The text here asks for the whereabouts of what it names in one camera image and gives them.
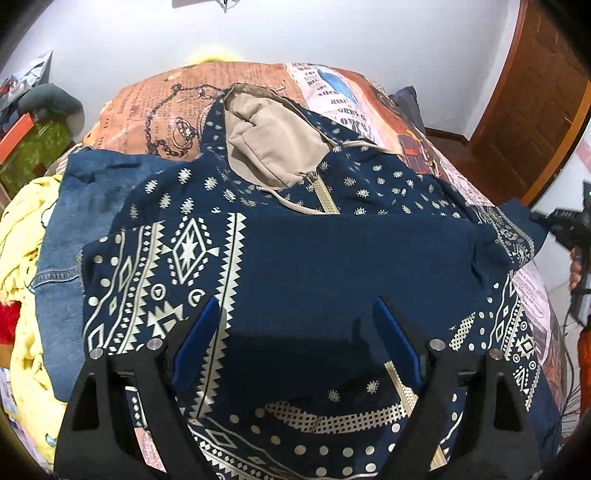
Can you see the red cloth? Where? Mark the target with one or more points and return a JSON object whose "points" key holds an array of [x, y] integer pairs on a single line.
{"points": [[7, 323]]}

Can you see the silver printed bag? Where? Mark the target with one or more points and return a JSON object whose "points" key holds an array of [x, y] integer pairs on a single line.
{"points": [[25, 78]]}

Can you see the orange box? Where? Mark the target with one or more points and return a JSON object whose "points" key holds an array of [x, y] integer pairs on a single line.
{"points": [[21, 129]]}

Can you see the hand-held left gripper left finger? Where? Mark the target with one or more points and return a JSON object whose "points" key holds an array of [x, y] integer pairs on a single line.
{"points": [[198, 341]]}

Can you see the yellow fluffy object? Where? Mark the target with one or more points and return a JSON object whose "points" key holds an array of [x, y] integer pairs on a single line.
{"points": [[210, 56]]}

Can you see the blue denim garment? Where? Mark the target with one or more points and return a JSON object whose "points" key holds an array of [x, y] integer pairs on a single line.
{"points": [[78, 207]]}

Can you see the grey plush toy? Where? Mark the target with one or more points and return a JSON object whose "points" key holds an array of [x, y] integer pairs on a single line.
{"points": [[51, 99]]}

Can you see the yellow cloth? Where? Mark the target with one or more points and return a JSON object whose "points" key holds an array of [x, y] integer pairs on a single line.
{"points": [[23, 230]]}

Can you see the printed bedsheet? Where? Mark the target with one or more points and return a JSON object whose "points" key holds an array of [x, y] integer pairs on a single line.
{"points": [[152, 110]]}

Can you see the dark blue bag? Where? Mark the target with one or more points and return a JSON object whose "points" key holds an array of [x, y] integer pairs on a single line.
{"points": [[408, 104]]}

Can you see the person's right hand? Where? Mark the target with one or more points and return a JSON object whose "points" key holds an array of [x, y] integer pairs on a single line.
{"points": [[576, 272]]}

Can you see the green box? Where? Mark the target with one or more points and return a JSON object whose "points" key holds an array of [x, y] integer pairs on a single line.
{"points": [[37, 147]]}

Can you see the navy patterned hoodie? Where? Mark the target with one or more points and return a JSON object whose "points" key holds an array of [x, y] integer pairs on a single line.
{"points": [[300, 258]]}

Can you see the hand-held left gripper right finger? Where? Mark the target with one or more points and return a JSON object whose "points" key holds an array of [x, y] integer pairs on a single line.
{"points": [[397, 344]]}

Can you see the brown wooden door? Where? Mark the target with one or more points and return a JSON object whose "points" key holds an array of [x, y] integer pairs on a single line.
{"points": [[531, 92]]}

